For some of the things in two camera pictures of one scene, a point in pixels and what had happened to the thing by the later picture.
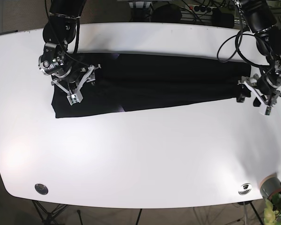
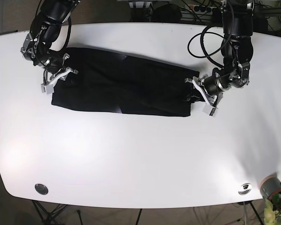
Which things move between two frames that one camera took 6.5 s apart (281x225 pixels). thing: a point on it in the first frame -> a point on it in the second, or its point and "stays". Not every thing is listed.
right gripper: (267, 92) -> (213, 100)
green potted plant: (277, 212) stays
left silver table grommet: (41, 189) stays
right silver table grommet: (245, 189) stays
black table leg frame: (48, 218) stays
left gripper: (74, 84) -> (62, 73)
